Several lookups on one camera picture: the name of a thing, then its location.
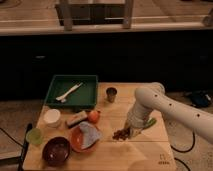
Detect dark grape bunch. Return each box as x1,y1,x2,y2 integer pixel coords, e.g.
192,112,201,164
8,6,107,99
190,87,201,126
113,129,130,140

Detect black cable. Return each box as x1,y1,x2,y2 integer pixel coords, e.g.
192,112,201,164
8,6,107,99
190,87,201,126
165,117,196,171

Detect wooden brush block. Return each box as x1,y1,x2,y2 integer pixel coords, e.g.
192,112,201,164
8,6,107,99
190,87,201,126
66,111,87,127

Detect white small bowl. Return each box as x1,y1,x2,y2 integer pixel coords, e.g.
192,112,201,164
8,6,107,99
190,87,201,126
43,109,61,128

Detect orange plate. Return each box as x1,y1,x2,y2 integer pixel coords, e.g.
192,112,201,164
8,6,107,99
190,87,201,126
69,126,98,153

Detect orange fruit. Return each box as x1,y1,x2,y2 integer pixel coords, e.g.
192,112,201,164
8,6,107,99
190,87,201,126
88,110,100,123

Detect dark red bowl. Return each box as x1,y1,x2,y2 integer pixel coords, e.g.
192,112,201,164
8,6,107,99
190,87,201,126
42,137,70,167

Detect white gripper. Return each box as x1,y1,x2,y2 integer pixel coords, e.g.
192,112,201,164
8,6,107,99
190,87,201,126
124,104,152,138

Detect light blue cloth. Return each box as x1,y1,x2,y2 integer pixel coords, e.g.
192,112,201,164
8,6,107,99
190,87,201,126
79,121,101,149

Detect dark bag on floor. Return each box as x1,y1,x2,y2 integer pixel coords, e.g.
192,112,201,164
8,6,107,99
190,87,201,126
186,91,211,108

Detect green plastic cup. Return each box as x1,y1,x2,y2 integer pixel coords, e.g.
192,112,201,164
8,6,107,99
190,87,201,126
26,128,43,145

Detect green plastic tray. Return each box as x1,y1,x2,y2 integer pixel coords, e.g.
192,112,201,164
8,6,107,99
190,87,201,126
45,75,98,109

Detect green vegetable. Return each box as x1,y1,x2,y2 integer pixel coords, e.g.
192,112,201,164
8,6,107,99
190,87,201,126
144,118,157,129

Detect black table clamp bar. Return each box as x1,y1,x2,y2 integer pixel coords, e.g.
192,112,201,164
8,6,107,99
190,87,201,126
17,123,33,171

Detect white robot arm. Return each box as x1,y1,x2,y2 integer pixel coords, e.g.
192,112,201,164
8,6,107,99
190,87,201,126
124,82,213,144

